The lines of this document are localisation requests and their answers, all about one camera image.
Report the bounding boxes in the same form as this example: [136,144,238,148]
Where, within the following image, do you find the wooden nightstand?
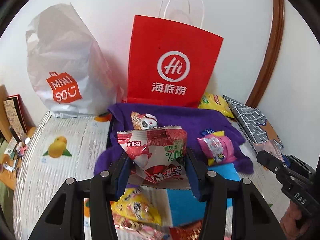
[0,127,35,190]

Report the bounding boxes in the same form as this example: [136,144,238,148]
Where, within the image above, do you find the red white lychee snack packet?
[117,126,193,189]

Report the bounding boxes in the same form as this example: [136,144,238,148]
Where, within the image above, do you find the fruit print tablecloth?
[15,110,283,240]

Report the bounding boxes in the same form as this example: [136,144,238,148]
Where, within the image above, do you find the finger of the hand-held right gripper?
[256,150,287,175]
[281,154,316,176]

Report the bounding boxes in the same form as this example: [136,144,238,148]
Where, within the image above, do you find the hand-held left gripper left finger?
[29,150,130,240]

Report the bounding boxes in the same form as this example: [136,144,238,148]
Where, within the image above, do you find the pink peach snack packet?
[140,227,171,240]

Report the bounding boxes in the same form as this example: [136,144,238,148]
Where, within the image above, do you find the red paper bag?
[127,0,224,109]

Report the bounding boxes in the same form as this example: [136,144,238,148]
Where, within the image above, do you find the white plastic shopping bag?
[26,3,123,118]

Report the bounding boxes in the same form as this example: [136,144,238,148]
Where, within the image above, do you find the pink snack packet yellow ends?
[197,129,237,165]

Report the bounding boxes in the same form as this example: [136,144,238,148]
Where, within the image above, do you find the pale pink snack packet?
[254,140,284,158]

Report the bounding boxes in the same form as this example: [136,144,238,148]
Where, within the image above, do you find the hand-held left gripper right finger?
[185,148,287,240]

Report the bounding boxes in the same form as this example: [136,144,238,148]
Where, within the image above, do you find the yellow chips bag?
[199,92,234,118]

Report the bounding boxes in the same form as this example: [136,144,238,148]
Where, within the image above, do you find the purple towel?
[94,102,254,178]

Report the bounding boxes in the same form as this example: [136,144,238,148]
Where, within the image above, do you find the grey checked cloth with star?
[223,95,284,150]

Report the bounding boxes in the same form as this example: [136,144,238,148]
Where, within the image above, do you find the patterned book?
[3,94,28,140]

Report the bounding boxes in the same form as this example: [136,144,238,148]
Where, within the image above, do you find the yellow red snack packet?
[111,187,162,228]

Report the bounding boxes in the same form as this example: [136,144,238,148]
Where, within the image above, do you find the person's right hand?
[279,200,316,240]

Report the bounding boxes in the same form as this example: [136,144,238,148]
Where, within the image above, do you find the blue tissue pack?
[166,162,240,227]

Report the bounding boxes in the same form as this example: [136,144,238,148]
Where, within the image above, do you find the brown wooden door frame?
[246,0,285,108]

